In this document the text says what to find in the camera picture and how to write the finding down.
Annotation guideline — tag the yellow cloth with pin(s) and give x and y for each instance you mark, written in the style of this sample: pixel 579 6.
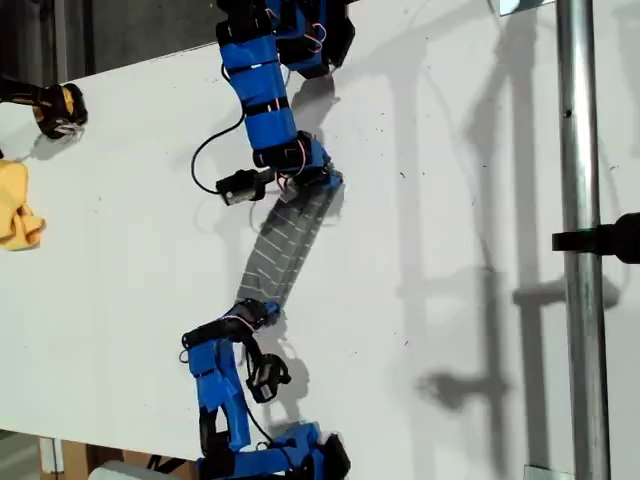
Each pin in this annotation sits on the yellow cloth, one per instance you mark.
pixel 15 210

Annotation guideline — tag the black clamp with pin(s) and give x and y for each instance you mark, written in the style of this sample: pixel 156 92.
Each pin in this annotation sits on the black clamp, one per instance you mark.
pixel 615 240

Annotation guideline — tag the white plastic object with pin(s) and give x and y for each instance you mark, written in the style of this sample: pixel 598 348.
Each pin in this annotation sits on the white plastic object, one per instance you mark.
pixel 115 472

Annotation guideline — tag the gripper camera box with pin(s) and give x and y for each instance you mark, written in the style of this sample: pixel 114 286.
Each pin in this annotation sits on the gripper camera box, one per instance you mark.
pixel 267 382
pixel 235 187

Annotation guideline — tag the brown cardboard box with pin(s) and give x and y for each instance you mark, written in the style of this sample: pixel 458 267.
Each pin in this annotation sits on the brown cardboard box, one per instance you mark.
pixel 75 460

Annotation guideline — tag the camera black stalk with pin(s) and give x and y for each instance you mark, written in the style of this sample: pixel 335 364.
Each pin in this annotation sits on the camera black stalk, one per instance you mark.
pixel 267 176
pixel 252 350

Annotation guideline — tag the white frame bar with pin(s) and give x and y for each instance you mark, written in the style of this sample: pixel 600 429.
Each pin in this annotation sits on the white frame bar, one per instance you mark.
pixel 50 455

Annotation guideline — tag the steel post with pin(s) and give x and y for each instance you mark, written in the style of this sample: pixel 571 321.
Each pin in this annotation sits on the steel post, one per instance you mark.
pixel 580 150

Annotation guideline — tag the grey striped towel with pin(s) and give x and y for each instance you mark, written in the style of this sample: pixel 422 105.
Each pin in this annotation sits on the grey striped towel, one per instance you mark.
pixel 280 245

